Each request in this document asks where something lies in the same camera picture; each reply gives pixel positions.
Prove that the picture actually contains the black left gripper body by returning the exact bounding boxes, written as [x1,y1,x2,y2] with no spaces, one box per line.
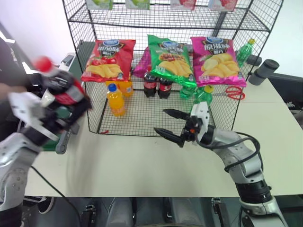
[39,104,73,133]

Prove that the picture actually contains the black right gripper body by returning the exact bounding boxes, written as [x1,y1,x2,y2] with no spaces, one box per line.
[180,115,202,144]

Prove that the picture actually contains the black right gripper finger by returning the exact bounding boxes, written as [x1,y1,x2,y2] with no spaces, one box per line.
[153,127,186,148]
[162,108,191,120]

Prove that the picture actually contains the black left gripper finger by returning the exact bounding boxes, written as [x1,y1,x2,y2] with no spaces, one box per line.
[25,73,52,96]
[67,94,93,125]

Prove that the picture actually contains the cola bottle with red cap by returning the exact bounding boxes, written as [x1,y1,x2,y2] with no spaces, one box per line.
[33,55,92,107]

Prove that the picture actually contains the green soda bottle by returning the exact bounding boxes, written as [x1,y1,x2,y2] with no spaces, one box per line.
[235,38,256,69]
[179,84,197,100]
[193,85,215,106]

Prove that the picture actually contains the small cola bottle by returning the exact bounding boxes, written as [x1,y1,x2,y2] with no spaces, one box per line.
[157,76,173,99]
[143,65,159,98]

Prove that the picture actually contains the orange soda bottle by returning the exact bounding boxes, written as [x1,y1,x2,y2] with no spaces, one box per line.
[105,80,134,98]
[106,83,126,118]

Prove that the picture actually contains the black panel with white marks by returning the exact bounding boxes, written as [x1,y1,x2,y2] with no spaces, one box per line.
[0,22,36,82]

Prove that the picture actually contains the green chips bag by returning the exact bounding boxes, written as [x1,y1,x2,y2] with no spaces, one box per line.
[146,34,197,87]

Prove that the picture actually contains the red chips bag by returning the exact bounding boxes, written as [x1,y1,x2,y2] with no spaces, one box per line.
[80,39,137,83]

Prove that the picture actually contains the red scissors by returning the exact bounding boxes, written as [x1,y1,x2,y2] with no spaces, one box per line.
[210,86,246,100]

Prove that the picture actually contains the magenta chips bag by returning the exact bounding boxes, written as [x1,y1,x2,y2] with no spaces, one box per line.
[190,35,247,88]
[133,46,152,79]

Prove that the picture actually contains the black and white shoe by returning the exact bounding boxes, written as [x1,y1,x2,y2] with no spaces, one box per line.
[37,197,55,215]

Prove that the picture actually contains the grey and black cylinder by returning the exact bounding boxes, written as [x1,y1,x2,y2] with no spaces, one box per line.
[248,59,280,86]

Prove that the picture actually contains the green drink carton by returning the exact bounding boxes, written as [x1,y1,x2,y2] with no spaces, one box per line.
[125,0,151,10]
[85,0,114,10]

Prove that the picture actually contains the black machine with white print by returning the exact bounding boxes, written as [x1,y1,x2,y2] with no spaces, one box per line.
[267,72,303,131]

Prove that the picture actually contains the red drink carton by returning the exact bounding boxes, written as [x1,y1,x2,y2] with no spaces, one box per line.
[169,0,197,11]
[208,0,239,12]

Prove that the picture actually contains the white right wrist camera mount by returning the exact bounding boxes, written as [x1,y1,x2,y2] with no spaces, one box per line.
[190,101,212,142]

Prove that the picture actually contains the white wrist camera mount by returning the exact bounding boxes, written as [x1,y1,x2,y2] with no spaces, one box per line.
[8,91,60,140]
[190,101,212,142]

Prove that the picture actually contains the green conveyor with grey frame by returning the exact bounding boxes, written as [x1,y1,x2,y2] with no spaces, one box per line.
[41,40,98,155]

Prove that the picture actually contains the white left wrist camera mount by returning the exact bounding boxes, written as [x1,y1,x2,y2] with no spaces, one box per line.
[8,91,60,140]

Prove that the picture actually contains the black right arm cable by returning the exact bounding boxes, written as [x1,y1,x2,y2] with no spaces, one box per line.
[208,131,264,173]

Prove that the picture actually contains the thin black cable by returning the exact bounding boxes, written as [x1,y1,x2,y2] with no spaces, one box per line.
[30,165,82,227]

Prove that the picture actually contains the black wire rack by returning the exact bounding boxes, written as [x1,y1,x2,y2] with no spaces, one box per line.
[62,0,285,138]

